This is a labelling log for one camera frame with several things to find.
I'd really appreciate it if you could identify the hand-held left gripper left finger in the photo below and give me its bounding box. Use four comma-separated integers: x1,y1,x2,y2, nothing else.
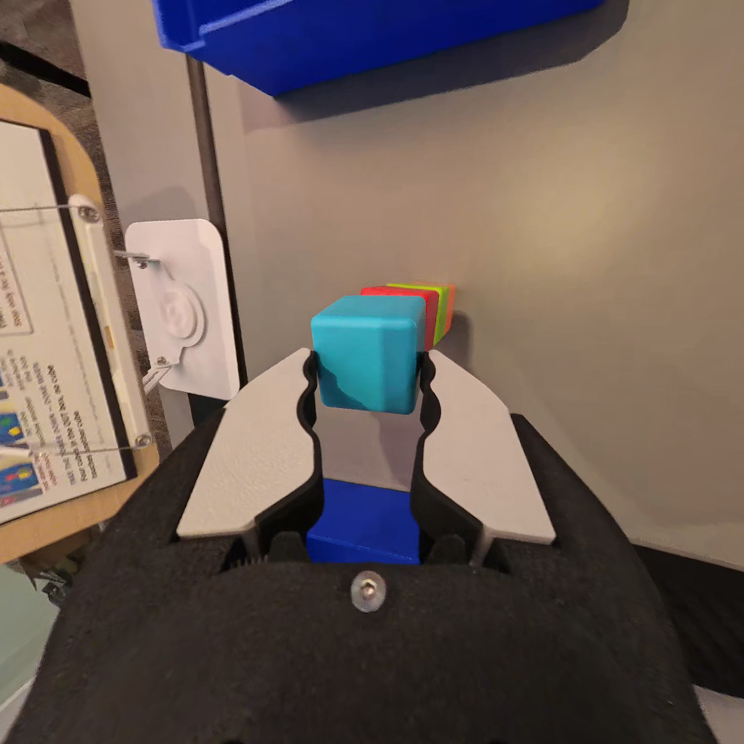
176,348,324,567

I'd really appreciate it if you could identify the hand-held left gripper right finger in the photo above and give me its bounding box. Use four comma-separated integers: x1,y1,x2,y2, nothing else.
410,349,557,567

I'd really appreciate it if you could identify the green cube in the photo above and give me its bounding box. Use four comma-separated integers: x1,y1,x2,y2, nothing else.
386,283,451,344

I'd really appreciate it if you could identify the blue plastic bin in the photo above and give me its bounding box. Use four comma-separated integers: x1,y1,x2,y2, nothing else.
152,0,605,98
306,478,420,566

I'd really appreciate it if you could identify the printed instruction board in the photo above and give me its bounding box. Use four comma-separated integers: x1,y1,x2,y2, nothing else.
0,119,138,527

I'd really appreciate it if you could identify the red cube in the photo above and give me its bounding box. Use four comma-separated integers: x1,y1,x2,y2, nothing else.
360,285,441,352

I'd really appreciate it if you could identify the black wrist rest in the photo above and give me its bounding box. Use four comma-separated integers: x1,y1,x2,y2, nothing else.
634,543,744,698

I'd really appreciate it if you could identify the light blue cube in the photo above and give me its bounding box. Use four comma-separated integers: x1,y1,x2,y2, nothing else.
311,294,428,415

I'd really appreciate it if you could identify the orange cube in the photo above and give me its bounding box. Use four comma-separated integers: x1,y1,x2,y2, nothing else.
430,284,457,335

